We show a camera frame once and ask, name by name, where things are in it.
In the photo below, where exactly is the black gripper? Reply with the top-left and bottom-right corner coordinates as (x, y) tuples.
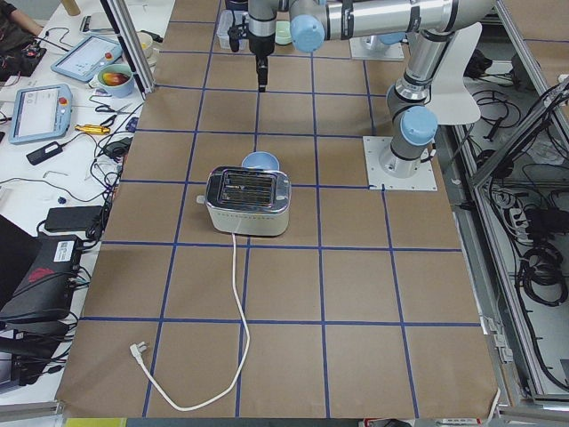
(247, 15), (276, 93)

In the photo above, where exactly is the green bowl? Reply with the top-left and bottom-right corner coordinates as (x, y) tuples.
(275, 20), (293, 45)

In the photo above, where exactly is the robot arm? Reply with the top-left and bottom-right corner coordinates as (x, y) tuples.
(365, 32), (405, 51)
(246, 0), (494, 179)

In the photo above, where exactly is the cream bowl with lemon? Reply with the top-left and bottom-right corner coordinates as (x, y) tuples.
(137, 31), (154, 60)

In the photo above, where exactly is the blue bowl with fruit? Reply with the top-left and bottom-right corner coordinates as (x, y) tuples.
(97, 64), (134, 98)

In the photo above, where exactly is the clear plastic food container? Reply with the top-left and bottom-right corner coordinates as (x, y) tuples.
(216, 10), (249, 50)

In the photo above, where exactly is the cream silver toaster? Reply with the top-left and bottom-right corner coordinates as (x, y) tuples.
(196, 165), (291, 237)

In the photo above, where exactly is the yellow screwdriver tool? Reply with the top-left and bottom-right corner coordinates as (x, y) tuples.
(75, 125), (110, 135)

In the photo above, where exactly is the white plastic sheet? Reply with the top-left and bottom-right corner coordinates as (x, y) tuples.
(427, 22), (482, 125)

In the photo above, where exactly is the blue teach pendant tablet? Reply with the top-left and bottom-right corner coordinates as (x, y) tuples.
(8, 84), (73, 144)

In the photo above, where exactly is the black power adapter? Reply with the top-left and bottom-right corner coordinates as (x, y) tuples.
(26, 141), (63, 165)

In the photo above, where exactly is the black power brick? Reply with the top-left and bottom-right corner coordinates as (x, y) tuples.
(44, 205), (102, 232)

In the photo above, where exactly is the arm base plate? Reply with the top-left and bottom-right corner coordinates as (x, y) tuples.
(363, 136), (437, 191)
(349, 30), (405, 61)

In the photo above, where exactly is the aluminium frame post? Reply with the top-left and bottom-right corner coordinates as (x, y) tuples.
(100, 0), (155, 97)

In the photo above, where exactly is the white toaster power cord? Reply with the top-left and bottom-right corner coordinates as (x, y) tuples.
(129, 232), (251, 413)

